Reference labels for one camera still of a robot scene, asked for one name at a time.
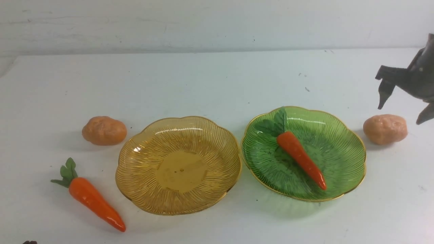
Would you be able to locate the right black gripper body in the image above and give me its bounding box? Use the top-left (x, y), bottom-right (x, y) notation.
top-left (375, 33), bottom-right (434, 103)

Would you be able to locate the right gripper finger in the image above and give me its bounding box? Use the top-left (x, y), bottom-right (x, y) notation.
top-left (416, 103), bottom-right (434, 125)
top-left (378, 80), bottom-right (396, 109)

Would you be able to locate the brown potato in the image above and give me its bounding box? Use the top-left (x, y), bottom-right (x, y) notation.
top-left (363, 114), bottom-right (408, 145)
top-left (82, 116), bottom-right (127, 146)

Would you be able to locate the orange carrot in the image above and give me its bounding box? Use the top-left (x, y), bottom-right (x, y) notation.
top-left (50, 157), bottom-right (126, 232)
top-left (254, 107), bottom-right (327, 190)

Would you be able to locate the green glass plate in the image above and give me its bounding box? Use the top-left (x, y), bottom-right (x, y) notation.
top-left (241, 106), bottom-right (366, 202)

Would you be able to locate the amber glass plate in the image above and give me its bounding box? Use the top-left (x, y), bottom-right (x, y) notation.
top-left (115, 116), bottom-right (243, 216)

